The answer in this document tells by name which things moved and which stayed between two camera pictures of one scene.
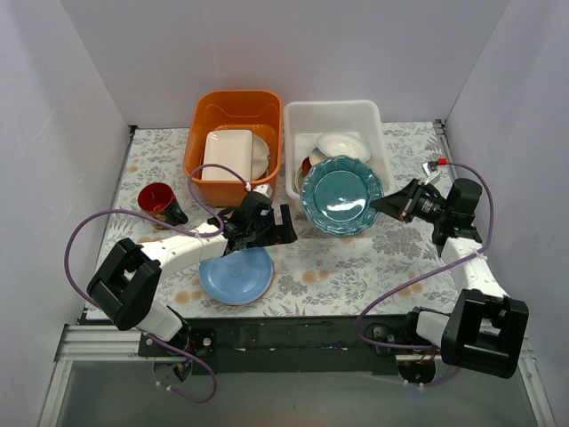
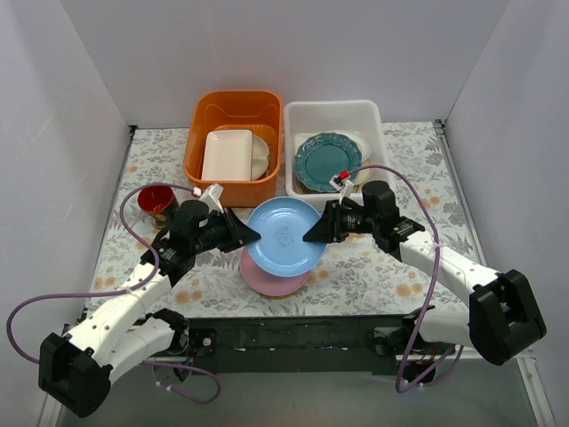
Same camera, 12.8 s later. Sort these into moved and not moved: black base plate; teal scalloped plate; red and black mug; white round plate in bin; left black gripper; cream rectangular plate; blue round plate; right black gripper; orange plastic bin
Moved: left black gripper; blue round plate; teal scalloped plate; right black gripper
Not moved: white round plate in bin; red and black mug; cream rectangular plate; orange plastic bin; black base plate
